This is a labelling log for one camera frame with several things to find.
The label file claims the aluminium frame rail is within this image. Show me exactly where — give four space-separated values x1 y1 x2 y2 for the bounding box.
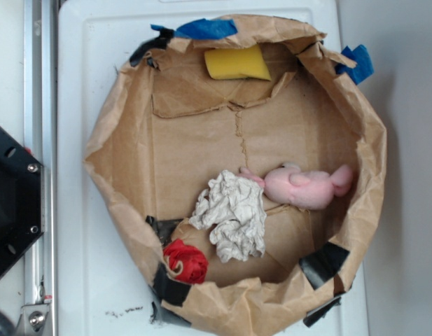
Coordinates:
18 1 61 335

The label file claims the brown paper bag bin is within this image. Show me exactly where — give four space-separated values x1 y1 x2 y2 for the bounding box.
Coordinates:
85 15 386 335

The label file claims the red paper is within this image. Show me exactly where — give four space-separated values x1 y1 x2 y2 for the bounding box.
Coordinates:
163 239 209 284

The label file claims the pink plush toy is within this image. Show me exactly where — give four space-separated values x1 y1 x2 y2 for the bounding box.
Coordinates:
239 162 353 210

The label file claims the blue tape right piece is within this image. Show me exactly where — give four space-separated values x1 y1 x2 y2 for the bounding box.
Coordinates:
335 44 374 85

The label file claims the crumpled white paper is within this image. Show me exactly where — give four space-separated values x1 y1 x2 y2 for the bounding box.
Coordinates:
189 170 267 263

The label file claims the blue tape top piece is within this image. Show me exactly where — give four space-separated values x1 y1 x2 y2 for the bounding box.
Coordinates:
171 19 237 40

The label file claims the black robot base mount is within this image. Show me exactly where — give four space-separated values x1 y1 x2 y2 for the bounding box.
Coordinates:
0 126 43 280

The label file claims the yellow sponge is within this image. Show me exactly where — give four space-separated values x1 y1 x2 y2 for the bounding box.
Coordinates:
204 45 272 81

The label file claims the blue tape piece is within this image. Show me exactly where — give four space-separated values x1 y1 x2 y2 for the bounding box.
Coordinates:
171 19 237 40
335 44 374 85

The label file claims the white plastic tray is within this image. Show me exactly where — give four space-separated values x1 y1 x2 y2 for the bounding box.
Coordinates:
56 0 370 336

